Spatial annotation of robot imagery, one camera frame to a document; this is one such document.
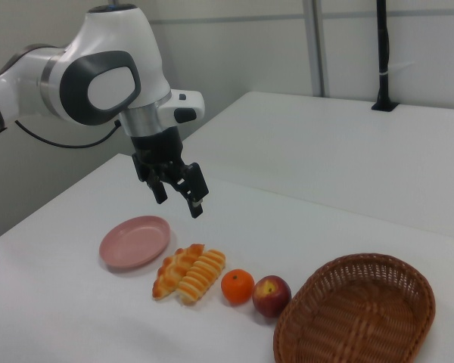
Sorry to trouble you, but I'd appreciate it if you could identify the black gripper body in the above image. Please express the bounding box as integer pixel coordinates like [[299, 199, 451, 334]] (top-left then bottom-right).
[[130, 127, 186, 182]]

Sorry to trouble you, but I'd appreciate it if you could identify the braided toy bread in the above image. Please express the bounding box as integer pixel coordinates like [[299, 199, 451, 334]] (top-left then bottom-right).
[[152, 244, 206, 302]]

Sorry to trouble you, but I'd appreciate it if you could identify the striped toy bread roll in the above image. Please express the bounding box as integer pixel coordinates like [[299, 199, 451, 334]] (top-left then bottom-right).
[[175, 249, 227, 306]]

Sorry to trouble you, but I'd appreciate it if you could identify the toy orange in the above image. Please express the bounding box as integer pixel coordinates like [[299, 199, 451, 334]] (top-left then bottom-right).
[[221, 268, 256, 306]]

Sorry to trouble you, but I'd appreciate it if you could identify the red toy apple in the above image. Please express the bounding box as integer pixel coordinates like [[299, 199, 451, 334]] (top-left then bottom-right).
[[252, 275, 292, 318]]

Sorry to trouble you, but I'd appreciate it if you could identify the pink plate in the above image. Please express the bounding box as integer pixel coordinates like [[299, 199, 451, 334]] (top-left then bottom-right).
[[99, 215, 172, 270]]

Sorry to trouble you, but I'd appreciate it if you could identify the brown woven basket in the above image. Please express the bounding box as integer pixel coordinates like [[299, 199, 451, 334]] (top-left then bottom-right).
[[272, 253, 437, 363]]

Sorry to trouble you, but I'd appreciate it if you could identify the white side table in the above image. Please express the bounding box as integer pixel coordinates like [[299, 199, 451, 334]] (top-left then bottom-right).
[[179, 90, 454, 243]]

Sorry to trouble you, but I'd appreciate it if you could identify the black pole with base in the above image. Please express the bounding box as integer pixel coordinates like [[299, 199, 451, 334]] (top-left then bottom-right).
[[370, 0, 399, 113]]

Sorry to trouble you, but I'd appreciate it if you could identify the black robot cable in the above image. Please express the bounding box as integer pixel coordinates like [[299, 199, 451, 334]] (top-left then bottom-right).
[[0, 119, 122, 287]]

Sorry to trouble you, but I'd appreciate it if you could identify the grey partition post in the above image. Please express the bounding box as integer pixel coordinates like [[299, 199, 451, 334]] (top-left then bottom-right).
[[304, 0, 330, 98]]

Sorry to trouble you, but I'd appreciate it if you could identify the white cable tie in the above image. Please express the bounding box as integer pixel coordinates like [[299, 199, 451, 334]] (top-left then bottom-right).
[[378, 61, 417, 76]]

